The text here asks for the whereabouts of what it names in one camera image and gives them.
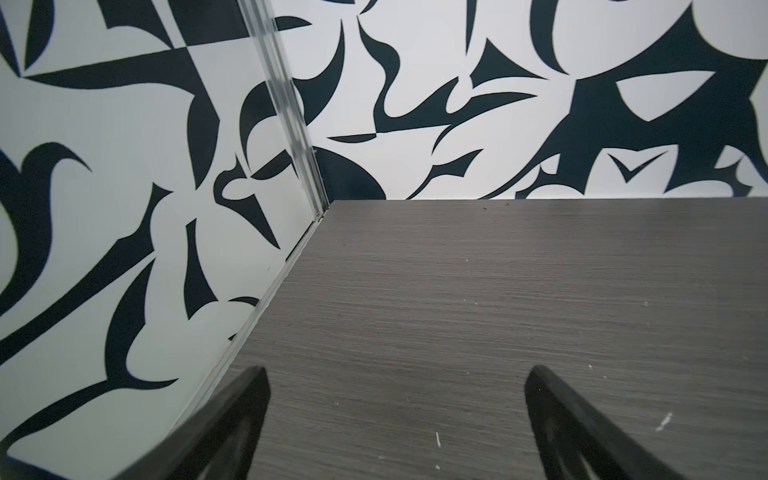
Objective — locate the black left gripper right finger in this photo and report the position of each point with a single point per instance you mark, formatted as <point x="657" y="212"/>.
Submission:
<point x="577" y="441"/>

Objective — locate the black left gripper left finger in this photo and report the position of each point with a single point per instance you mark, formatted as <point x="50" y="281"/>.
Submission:
<point x="218" y="441"/>

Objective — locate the aluminium corner post left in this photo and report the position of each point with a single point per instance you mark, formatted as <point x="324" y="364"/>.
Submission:
<point x="260" y="23"/>

